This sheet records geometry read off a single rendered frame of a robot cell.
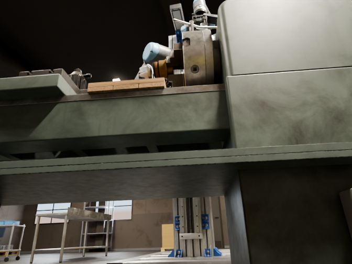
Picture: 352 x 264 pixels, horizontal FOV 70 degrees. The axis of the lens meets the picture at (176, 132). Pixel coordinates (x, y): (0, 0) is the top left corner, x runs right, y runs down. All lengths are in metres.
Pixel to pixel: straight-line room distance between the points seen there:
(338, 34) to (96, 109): 0.94
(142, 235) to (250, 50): 9.74
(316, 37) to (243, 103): 0.39
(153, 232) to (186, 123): 9.49
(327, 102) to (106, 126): 0.76
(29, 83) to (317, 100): 1.03
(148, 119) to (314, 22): 0.73
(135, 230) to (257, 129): 9.83
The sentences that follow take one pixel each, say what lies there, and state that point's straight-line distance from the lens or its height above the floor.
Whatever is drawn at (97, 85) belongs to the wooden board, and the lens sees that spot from 1.05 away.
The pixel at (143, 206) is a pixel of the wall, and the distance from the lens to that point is 10.51.
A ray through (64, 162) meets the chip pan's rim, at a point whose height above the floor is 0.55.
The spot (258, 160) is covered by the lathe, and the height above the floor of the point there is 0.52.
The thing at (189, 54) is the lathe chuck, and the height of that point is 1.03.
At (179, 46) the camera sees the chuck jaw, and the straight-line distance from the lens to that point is 1.14.
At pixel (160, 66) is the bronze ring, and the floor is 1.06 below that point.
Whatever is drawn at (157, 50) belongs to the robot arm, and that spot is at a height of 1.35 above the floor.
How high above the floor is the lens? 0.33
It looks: 23 degrees up
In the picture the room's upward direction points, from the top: 2 degrees counter-clockwise
